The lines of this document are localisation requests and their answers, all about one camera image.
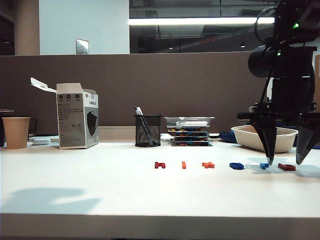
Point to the clear ballpoint pen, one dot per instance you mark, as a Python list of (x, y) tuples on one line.
[(138, 111)]

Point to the ceiling light strip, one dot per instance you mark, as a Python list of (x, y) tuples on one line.
[(200, 21)]

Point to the red letter b magnet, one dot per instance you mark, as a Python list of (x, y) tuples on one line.
[(283, 166)]

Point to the silver wall plate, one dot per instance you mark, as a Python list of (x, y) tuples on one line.
[(82, 47)]

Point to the orange letter x magnet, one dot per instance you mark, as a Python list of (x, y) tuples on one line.
[(208, 165)]

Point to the beige oval paper bowl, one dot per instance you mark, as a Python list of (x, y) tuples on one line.
[(246, 140)]

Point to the red letter n magnet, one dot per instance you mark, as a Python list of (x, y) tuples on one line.
[(157, 165)]

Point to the black mesh pen holder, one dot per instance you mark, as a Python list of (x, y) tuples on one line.
[(150, 135)]

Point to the wooden post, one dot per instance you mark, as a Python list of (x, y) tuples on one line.
[(318, 82)]

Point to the white grey face mask box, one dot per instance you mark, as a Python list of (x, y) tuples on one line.
[(72, 120)]

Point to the light blue letter r magnet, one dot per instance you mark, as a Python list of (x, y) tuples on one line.
[(263, 166)]

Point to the small white case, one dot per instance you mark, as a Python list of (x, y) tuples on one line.
[(41, 141)]

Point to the brown desk partition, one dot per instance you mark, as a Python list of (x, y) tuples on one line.
[(175, 87)]

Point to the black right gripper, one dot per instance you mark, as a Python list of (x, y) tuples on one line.
[(292, 100)]

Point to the navy blue slipper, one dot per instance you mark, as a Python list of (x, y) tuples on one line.
[(227, 137)]

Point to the dark blue letter g magnet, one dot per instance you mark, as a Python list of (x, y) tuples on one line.
[(233, 165)]

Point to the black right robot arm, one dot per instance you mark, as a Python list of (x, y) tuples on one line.
[(287, 60)]

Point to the orange letter i magnet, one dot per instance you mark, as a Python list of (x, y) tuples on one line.
[(184, 165)]

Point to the brown paper cup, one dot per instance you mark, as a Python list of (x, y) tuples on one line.
[(16, 133)]

